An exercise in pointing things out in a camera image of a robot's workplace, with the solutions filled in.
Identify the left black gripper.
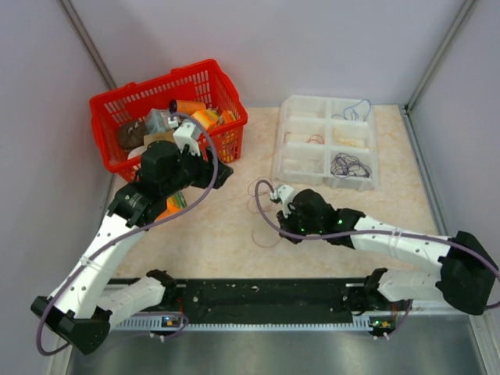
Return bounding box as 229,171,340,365
162,141,233,197

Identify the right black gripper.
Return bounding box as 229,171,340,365
277,202,323,244

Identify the pink wire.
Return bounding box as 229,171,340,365
246,179,284,249

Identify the orange wire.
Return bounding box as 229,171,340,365
283,132,325,145

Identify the yellow wire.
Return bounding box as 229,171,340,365
331,128,366,148

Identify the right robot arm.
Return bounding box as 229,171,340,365
270,185,498,316

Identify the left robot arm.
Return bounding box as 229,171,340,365
30,141,234,356

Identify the striped yellow green box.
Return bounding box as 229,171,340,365
191,109,220,130

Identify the orange yellow box on table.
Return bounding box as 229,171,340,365
164,191,188,217

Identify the beige carton box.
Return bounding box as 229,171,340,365
144,131,175,148

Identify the teal grey box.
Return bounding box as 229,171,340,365
145,109,179,134

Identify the clear compartment tray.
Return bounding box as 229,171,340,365
271,95,380,191

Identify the red plastic basket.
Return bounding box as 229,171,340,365
89,59,248,182

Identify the brown round item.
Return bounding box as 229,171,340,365
116,120,148,151

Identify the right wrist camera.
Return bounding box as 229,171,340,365
270,184,295,218

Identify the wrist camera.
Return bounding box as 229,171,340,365
167,115,201,156
270,184,295,218

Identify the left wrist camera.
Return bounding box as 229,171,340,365
167,115,201,156

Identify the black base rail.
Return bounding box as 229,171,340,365
146,278,409,325

